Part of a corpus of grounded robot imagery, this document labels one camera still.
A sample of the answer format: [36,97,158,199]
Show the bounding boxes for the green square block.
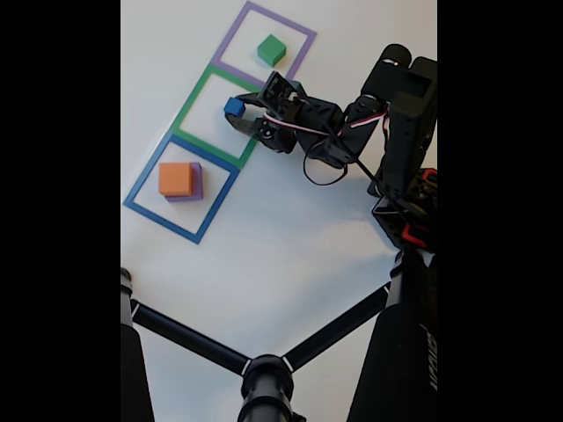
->
[257,33,288,68]

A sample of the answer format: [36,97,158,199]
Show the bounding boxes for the purple square block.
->
[165,162,205,203]

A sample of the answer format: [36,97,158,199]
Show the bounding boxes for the orange square block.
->
[157,162,194,197]

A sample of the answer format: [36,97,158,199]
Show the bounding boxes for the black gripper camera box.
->
[257,69,307,124]

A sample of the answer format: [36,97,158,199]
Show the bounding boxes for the thin black camera cable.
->
[302,98,414,216]

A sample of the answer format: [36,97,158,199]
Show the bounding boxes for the green square frame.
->
[169,63,282,171]

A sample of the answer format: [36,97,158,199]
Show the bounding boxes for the purple square frame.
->
[210,0,318,89]

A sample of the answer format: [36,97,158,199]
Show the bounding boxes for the blue square frame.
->
[122,133,241,245]

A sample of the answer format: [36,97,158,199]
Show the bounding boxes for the black camera tripod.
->
[121,250,438,422]

